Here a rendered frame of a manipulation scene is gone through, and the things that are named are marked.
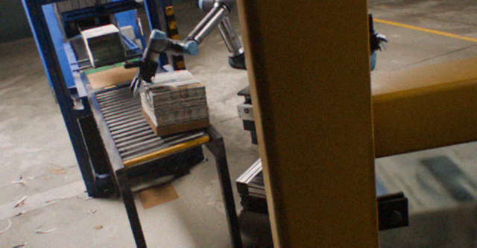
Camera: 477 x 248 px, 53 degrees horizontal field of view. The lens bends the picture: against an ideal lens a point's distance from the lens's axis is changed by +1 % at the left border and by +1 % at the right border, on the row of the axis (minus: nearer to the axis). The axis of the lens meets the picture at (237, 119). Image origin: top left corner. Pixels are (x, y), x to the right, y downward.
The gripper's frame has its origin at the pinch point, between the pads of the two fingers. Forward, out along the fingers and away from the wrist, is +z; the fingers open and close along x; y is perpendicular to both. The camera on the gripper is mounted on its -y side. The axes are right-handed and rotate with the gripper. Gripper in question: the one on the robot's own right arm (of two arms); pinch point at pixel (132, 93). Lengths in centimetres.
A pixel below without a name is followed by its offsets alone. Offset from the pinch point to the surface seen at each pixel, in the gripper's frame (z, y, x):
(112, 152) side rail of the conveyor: 29.9, -1.3, -12.3
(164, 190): 78, 68, 76
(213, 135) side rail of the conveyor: 2.4, 39.4, -28.9
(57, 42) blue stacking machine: 35, -16, 333
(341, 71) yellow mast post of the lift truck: -48, -39, -215
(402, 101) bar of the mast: -48, -32, -215
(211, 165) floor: 54, 103, 91
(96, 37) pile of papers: -2, -2, 174
